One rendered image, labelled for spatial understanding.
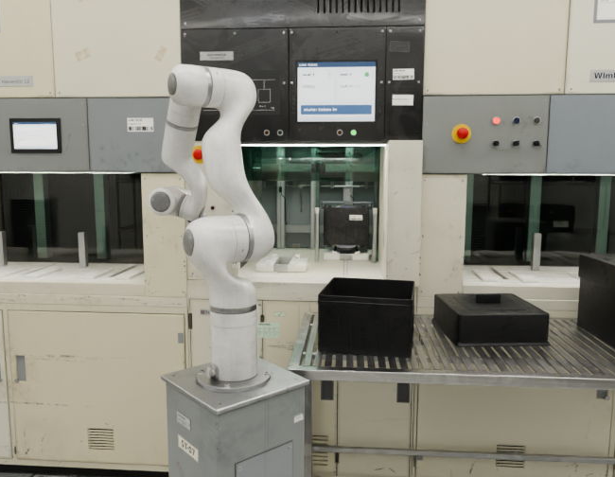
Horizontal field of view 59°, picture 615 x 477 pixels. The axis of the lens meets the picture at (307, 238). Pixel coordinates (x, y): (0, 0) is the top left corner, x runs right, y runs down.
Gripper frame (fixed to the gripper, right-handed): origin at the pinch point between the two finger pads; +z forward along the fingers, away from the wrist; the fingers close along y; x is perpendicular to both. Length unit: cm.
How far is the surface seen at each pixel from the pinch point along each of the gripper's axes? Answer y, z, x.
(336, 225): 50, 64, -17
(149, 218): -20.3, 12.5, -9.0
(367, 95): 62, 12, 36
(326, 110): 48, 12, 31
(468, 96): 98, 12, 36
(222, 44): 10, 12, 55
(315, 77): 44, 12, 43
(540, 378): 107, -49, -44
